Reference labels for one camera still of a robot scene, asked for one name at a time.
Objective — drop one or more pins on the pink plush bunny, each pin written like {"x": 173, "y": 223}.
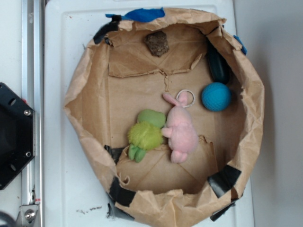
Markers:
{"x": 179, "y": 130}

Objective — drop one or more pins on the brown paper bag bin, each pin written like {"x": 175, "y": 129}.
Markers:
{"x": 117, "y": 77}

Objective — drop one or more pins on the green plush toy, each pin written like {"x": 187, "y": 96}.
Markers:
{"x": 146, "y": 134}

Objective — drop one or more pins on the blue dimpled ball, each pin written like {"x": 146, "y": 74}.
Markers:
{"x": 216, "y": 97}

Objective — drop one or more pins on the brown rock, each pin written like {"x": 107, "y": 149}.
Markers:
{"x": 157, "y": 43}

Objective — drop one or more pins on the dark teal oblong object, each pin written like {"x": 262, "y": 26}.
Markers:
{"x": 218, "y": 65}

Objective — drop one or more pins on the white tray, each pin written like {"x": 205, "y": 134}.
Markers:
{"x": 73, "y": 196}

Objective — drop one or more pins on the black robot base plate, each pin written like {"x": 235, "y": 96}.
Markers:
{"x": 16, "y": 135}

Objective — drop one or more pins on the aluminium frame rail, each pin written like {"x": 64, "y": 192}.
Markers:
{"x": 32, "y": 90}

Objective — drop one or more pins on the metal corner bracket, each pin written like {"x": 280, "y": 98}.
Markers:
{"x": 28, "y": 216}

